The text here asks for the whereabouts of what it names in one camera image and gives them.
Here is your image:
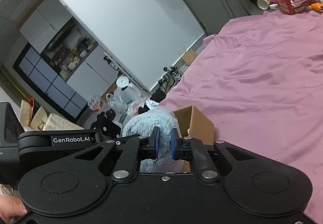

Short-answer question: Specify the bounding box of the open cardboard box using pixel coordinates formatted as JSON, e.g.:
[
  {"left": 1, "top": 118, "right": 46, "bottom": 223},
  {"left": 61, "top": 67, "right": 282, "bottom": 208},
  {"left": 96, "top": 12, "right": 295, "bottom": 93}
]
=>
[{"left": 172, "top": 105, "right": 215, "bottom": 173}]

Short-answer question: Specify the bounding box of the person's left hand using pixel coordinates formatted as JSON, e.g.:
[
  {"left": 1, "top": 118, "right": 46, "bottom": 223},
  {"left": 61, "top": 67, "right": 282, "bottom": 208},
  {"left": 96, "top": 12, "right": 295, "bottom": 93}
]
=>
[{"left": 0, "top": 194, "right": 27, "bottom": 223}]

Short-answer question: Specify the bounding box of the pink bed sheet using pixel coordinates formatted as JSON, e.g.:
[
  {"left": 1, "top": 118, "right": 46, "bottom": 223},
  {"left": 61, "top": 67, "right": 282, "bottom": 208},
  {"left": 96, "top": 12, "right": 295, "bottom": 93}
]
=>
[{"left": 160, "top": 11, "right": 322, "bottom": 223}]

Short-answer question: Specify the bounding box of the orange small bottle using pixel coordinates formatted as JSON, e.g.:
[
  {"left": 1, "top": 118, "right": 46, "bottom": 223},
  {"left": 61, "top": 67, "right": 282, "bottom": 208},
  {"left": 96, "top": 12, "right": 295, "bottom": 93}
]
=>
[{"left": 310, "top": 2, "right": 323, "bottom": 13}]

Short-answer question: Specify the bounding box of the dotted cloth covered table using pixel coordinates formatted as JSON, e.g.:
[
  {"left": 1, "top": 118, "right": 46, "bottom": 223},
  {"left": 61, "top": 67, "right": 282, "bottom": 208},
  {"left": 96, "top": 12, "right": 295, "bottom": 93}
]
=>
[{"left": 43, "top": 113, "right": 84, "bottom": 131}]

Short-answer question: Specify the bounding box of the grey pink plush toy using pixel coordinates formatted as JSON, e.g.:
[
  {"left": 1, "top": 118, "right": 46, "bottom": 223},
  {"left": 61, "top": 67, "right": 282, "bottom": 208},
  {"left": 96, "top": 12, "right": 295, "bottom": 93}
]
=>
[{"left": 122, "top": 109, "right": 184, "bottom": 173}]

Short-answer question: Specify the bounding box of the white plastic bag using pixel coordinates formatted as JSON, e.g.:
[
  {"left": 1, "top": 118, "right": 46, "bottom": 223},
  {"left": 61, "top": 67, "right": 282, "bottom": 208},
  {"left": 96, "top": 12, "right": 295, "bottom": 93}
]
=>
[{"left": 106, "top": 88, "right": 133, "bottom": 114}]

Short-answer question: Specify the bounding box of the small brown paper bag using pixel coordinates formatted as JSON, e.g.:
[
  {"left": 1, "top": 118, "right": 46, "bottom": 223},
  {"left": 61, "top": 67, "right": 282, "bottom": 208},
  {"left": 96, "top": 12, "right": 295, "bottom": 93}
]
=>
[{"left": 181, "top": 49, "right": 198, "bottom": 66}]

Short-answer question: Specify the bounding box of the kitchen cabinet shelf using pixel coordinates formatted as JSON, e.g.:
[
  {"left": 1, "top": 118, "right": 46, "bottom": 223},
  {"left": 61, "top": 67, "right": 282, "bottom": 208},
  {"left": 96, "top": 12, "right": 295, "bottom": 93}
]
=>
[{"left": 41, "top": 18, "right": 98, "bottom": 81}]

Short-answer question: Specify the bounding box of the red plastic basket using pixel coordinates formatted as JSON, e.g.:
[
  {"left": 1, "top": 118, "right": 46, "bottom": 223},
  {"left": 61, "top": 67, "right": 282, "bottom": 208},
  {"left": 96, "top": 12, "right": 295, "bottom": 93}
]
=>
[{"left": 275, "top": 0, "right": 316, "bottom": 15}]

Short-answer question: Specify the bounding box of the black clothes pile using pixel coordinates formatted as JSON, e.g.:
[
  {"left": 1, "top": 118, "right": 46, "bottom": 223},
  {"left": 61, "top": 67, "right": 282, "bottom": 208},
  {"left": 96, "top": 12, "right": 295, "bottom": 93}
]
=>
[{"left": 90, "top": 109, "right": 122, "bottom": 139}]

